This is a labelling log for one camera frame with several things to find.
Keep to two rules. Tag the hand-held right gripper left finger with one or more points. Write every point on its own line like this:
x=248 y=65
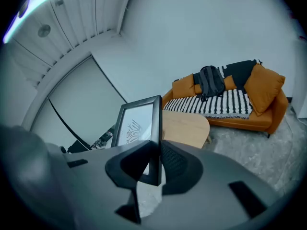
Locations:
x=96 y=176

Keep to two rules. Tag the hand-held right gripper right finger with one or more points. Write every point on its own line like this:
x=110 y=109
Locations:
x=216 y=188

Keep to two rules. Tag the black picture frame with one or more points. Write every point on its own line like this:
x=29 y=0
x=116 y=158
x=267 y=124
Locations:
x=157 y=118

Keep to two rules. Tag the round wooden table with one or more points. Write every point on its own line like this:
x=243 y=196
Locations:
x=184 y=126

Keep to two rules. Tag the orange sofa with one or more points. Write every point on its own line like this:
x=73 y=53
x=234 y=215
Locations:
x=251 y=122

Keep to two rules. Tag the black white striped blanket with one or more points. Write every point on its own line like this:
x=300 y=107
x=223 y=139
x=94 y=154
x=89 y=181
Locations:
x=216 y=104

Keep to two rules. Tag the window with white roller blind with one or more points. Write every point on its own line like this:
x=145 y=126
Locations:
x=81 y=90

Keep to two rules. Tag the dark grey backpack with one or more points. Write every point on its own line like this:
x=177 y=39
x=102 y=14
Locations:
x=211 y=83

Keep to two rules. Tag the orange square cushion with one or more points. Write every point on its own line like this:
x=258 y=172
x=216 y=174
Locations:
x=182 y=87
x=263 y=87

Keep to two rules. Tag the orange lumbar cushion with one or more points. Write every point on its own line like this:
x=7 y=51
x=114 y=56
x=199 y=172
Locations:
x=230 y=83

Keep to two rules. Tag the black throw blanket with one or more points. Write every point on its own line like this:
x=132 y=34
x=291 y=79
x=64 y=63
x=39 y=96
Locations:
x=239 y=73

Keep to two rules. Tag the white cabinet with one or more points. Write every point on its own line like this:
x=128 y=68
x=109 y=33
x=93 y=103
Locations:
x=299 y=80

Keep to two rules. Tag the round ceiling smoke detector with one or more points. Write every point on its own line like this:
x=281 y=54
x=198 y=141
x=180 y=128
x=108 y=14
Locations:
x=44 y=30

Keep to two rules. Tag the ceiling light strip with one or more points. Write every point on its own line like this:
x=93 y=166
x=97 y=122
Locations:
x=14 y=25

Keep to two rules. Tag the small ceiling fixture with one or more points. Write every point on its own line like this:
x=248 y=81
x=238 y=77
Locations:
x=59 y=2

